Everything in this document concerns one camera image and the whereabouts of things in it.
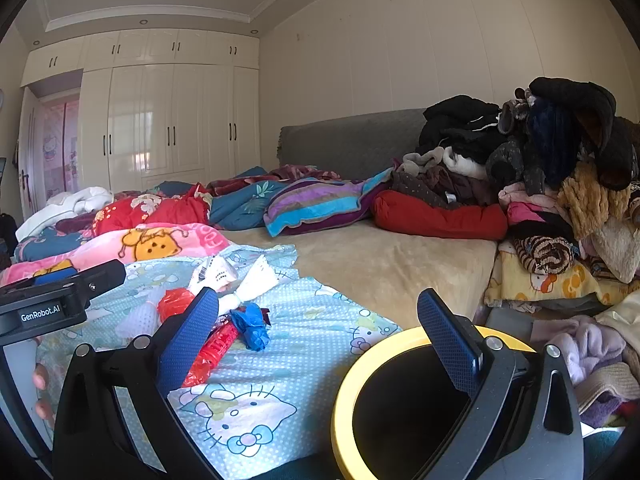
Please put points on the blue leaf pattern quilt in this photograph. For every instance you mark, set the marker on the blue leaf pattern quilt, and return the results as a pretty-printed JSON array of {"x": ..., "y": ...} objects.
[{"x": 234, "y": 204}]

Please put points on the red plastic wrapper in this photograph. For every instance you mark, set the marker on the red plastic wrapper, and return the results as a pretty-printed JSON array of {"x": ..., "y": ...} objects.
[{"x": 174, "y": 302}]

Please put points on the red cylindrical package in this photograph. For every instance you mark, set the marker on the red cylindrical package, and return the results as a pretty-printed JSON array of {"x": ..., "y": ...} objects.
[{"x": 210, "y": 355}]

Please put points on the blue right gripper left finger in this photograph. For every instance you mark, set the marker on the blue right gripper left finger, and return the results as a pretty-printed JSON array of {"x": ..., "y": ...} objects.
[{"x": 181, "y": 337}]

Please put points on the white printed plastic bag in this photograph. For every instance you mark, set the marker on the white printed plastic bag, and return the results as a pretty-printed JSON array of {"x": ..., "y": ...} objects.
[{"x": 232, "y": 289}]

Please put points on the pile of dark clothes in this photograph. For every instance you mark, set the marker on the pile of dark clothes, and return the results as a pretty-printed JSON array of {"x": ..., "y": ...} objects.
[{"x": 557, "y": 158}]

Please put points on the pink cartoon bear blanket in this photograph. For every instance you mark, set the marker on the pink cartoon bear blanket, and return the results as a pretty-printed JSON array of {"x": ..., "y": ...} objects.
[{"x": 155, "y": 241}]

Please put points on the purple blue striped pillow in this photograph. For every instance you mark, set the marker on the purple blue striped pillow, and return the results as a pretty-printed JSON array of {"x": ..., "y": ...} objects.
[{"x": 311, "y": 205}]

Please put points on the beige bed sheet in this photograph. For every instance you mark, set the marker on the beige bed sheet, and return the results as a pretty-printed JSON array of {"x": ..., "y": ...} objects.
[{"x": 385, "y": 271}]

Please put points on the cream glossy wardrobe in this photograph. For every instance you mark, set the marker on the cream glossy wardrobe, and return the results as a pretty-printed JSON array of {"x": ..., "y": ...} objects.
[{"x": 156, "y": 104}]

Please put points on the yellow rimmed black trash bin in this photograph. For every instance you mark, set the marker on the yellow rimmed black trash bin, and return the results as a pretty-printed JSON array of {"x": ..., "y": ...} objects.
[{"x": 398, "y": 414}]

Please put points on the person left hand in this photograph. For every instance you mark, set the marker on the person left hand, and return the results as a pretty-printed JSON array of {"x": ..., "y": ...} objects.
[{"x": 43, "y": 408}]

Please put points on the grey bed headboard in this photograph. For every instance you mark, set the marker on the grey bed headboard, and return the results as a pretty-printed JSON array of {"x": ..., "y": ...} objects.
[{"x": 355, "y": 147}]

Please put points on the red cushion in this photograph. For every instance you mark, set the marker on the red cushion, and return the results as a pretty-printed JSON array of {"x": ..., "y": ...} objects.
[{"x": 396, "y": 212}]

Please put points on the blue glove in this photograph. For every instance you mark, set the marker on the blue glove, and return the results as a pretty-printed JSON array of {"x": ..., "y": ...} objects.
[{"x": 251, "y": 323}]

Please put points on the red floral quilt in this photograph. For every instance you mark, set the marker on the red floral quilt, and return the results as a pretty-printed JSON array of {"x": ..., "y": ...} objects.
[{"x": 150, "y": 208}]

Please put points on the white clothing heap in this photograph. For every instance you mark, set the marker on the white clothing heap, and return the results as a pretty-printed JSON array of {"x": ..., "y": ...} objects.
[{"x": 65, "y": 206}]

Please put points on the yellow cartoon blanket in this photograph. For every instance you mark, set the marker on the yellow cartoon blanket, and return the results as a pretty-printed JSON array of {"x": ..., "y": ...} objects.
[{"x": 510, "y": 281}]

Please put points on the light blue Hello Kitty blanket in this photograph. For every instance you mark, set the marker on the light blue Hello Kitty blanket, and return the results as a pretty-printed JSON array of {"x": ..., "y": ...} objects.
[{"x": 258, "y": 410}]

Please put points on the lilac fleece garment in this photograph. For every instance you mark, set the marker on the lilac fleece garment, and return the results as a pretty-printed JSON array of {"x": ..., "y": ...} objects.
[{"x": 584, "y": 343}]

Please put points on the pink Hello Kitty door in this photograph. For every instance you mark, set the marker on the pink Hello Kitty door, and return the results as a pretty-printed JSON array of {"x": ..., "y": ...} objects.
[{"x": 59, "y": 147}]

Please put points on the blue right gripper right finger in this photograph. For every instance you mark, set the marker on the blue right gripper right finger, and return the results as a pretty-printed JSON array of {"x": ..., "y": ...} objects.
[{"x": 453, "y": 343}]

